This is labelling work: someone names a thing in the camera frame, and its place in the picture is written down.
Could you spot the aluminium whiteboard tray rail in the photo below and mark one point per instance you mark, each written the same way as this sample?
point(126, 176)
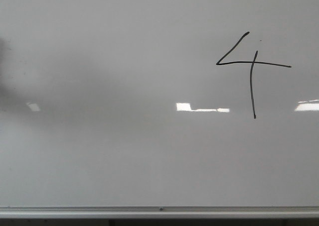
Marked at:
point(168, 212)

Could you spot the white whiteboard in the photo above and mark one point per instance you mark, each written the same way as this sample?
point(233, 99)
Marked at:
point(159, 103)

